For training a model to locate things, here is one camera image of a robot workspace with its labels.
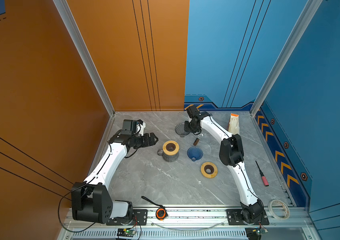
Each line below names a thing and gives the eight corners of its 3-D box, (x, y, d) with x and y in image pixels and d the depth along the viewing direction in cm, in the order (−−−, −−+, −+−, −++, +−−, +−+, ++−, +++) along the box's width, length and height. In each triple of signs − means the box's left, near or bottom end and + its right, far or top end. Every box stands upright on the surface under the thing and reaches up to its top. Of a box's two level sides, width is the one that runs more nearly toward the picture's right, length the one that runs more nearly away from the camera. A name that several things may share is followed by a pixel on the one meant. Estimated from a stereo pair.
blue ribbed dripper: (187, 161, 95) (187, 156, 89) (186, 152, 99) (187, 146, 94) (201, 161, 95) (203, 156, 89) (200, 152, 99) (202, 146, 94)
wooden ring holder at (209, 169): (201, 178, 88) (202, 176, 86) (200, 163, 94) (200, 161, 92) (217, 178, 88) (219, 176, 86) (215, 163, 94) (216, 161, 92)
